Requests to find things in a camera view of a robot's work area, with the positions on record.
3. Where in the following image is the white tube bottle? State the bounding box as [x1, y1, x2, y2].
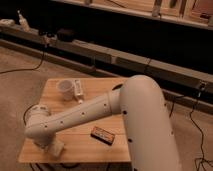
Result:
[74, 79, 84, 104]

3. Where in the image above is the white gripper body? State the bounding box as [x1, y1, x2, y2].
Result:
[34, 135, 55, 149]

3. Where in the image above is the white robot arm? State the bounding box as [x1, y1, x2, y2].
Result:
[25, 75, 182, 171]

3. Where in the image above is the white spray bottle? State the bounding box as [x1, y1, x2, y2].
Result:
[17, 11, 30, 32]

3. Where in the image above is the dark brown rectangular box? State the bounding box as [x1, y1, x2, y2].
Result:
[91, 127, 115, 145]

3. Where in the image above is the wooden table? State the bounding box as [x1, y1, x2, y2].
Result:
[18, 78, 130, 163]

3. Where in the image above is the black floor cable left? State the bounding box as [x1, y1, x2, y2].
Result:
[0, 49, 46, 76]

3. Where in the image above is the green plate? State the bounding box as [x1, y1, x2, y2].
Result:
[112, 84, 123, 90]

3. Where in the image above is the black floor cable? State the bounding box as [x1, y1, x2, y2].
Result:
[189, 89, 213, 171]
[0, 49, 46, 76]

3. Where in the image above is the black device on ledge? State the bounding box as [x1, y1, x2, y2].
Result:
[57, 29, 75, 42]

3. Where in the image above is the black floor cable right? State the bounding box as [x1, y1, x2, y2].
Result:
[189, 89, 213, 171]

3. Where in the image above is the white cup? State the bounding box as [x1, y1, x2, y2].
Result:
[56, 79, 74, 101]

